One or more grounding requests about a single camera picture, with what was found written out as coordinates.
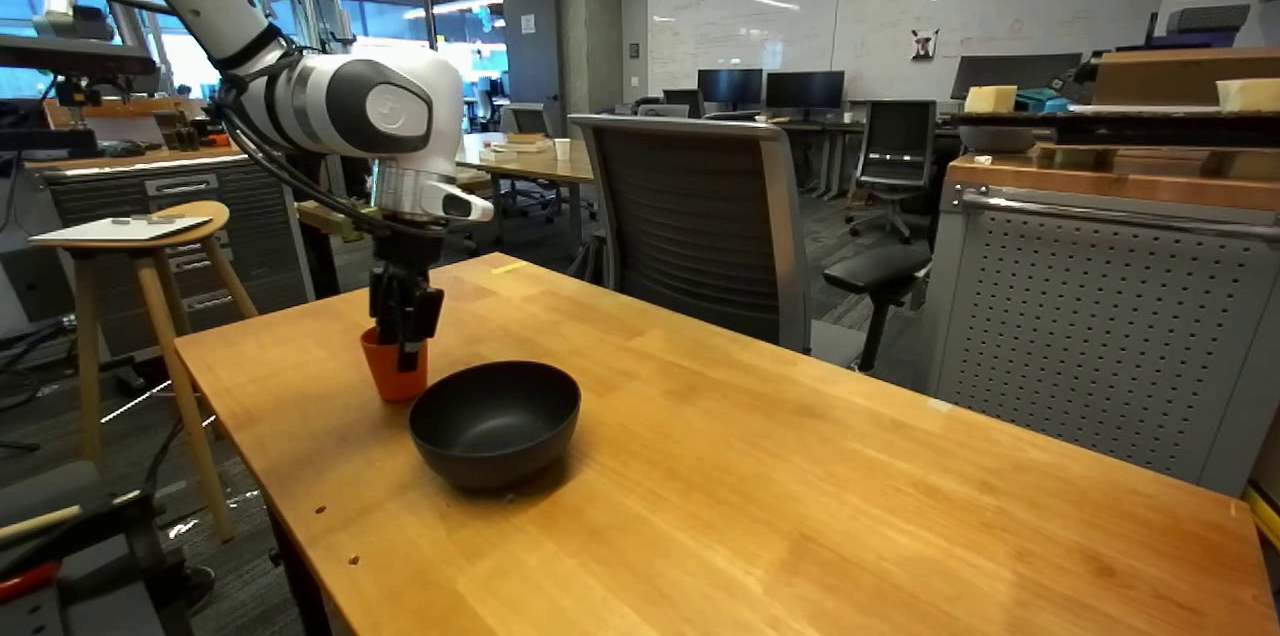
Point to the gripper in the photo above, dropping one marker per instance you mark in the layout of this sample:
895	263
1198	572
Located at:
415	256

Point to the orange cup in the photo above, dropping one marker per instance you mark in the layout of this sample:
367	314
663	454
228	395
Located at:
390	378

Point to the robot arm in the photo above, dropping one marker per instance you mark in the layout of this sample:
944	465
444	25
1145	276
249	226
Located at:
300	101

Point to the black bowl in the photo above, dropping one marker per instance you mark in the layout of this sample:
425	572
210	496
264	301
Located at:
495	426

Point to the white paper cup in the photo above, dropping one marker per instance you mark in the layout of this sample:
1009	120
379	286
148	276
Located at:
562	149

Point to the grey bowl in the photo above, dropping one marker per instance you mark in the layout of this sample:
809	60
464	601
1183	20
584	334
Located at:
995	138

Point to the yellow tape strip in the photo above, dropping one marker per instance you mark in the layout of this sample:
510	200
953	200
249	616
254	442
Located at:
507	267

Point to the wooden table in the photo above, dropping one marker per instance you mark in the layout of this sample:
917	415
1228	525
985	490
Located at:
530	166

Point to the grey drawer cabinet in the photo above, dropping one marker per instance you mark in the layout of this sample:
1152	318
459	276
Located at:
200	216

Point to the wooden stool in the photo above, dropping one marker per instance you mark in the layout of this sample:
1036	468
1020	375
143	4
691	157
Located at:
150	316

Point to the grey door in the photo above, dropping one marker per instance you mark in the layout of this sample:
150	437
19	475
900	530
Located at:
530	56

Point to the white board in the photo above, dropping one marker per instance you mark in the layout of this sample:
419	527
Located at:
115	229

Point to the grey mesh office chair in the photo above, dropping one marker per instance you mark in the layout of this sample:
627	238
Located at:
700	226

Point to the row of monitors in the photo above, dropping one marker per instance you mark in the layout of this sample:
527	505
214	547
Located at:
770	88

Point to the black office chair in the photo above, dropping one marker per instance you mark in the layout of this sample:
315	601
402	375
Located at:
895	151

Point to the whiteboard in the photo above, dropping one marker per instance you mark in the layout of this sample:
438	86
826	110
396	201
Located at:
880	26

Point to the small picture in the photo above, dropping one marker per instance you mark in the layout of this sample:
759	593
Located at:
924	44

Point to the yellow foam block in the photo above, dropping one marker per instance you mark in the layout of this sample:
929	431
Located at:
1250	94
990	99

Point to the dark monitor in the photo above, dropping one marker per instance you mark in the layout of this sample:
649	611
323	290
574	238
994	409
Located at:
1010	74

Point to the teal box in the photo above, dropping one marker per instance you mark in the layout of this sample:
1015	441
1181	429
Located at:
1040	100

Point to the grey perforated cabinet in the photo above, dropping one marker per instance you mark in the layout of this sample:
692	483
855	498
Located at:
1100	336

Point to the cardboard box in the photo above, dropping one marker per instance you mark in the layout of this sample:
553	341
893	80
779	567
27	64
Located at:
1180	76

